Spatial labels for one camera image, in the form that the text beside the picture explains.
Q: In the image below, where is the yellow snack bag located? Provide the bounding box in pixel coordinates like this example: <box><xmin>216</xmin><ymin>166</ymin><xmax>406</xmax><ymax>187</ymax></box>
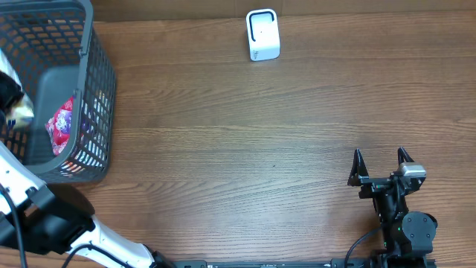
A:
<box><xmin>1</xmin><ymin>51</ymin><xmax>34</xmax><ymax>129</ymax></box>

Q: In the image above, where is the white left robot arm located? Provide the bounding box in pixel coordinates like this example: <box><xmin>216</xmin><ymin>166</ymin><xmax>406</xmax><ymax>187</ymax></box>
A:
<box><xmin>1</xmin><ymin>145</ymin><xmax>172</xmax><ymax>267</ymax></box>

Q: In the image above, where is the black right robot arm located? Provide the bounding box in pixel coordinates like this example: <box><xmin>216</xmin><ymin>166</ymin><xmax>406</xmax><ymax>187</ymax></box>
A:
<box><xmin>343</xmin><ymin>147</ymin><xmax>438</xmax><ymax>267</ymax></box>

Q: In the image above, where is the white barcode scanner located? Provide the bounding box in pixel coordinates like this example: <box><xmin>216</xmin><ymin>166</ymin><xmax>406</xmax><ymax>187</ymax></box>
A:
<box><xmin>245</xmin><ymin>8</ymin><xmax>280</xmax><ymax>62</ymax></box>

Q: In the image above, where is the purple red snack pack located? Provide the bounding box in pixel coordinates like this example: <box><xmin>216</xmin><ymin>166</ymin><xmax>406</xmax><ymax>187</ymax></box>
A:
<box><xmin>45</xmin><ymin>97</ymin><xmax>74</xmax><ymax>156</ymax></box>

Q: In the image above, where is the dark grey plastic basket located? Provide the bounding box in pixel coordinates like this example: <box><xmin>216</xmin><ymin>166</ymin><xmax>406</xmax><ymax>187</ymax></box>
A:
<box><xmin>1</xmin><ymin>1</ymin><xmax>116</xmax><ymax>183</ymax></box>

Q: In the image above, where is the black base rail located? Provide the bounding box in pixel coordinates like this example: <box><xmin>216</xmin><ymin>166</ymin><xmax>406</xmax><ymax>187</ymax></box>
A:
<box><xmin>172</xmin><ymin>258</ymin><xmax>438</xmax><ymax>268</ymax></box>

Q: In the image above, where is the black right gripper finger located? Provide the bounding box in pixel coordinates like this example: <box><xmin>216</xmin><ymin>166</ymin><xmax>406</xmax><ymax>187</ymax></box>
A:
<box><xmin>347</xmin><ymin>148</ymin><xmax>369</xmax><ymax>186</ymax></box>
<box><xmin>397</xmin><ymin>147</ymin><xmax>414</xmax><ymax>165</ymax></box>

